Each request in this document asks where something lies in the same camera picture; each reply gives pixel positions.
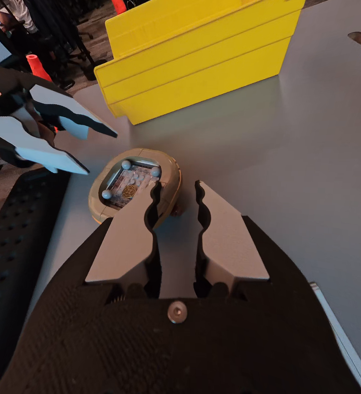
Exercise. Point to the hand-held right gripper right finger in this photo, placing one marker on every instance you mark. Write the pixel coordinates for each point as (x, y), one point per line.
(232, 246)

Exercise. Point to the orange traffic cone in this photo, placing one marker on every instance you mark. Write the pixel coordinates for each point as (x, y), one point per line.
(119, 6)
(36, 66)

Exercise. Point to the grey desk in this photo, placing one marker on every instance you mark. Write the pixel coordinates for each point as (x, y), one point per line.
(275, 154)

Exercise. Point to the tan brick-built pot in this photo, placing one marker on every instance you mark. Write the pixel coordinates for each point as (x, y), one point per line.
(168, 166)

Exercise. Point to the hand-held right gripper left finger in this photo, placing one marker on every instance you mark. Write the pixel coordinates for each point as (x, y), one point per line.
(122, 246)

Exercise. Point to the yellow plastic bin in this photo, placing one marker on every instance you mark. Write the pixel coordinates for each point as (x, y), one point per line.
(198, 70)

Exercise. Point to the black dimpled mat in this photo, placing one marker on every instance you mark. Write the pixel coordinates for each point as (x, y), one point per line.
(11, 246)

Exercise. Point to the black office chair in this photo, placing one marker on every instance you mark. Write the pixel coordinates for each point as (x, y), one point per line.
(72, 46)

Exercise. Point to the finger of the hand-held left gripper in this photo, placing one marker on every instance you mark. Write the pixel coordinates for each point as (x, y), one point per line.
(57, 97)
(5, 129)

